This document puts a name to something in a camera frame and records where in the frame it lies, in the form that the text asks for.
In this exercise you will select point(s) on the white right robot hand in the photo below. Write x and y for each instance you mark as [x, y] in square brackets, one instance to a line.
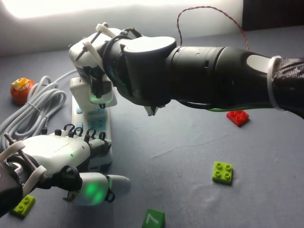
[83, 51]

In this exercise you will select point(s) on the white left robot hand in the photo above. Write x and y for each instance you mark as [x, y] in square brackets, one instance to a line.
[52, 147]

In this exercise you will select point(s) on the white charger adapter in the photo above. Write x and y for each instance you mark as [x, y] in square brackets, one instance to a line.
[79, 91]

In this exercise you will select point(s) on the white power strip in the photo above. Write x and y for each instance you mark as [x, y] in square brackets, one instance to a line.
[95, 118]

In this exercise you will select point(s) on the orange toy fruit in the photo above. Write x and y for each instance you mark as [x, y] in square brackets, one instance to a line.
[20, 93]

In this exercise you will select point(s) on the lime green toy brick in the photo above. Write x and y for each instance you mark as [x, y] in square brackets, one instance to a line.
[222, 173]
[23, 205]

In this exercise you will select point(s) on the green number cube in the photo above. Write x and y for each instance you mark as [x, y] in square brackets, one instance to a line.
[154, 218]

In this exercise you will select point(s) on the grey table cloth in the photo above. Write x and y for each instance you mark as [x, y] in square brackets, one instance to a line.
[190, 147]

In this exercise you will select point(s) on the red toy brick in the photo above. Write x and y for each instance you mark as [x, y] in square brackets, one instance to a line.
[237, 117]

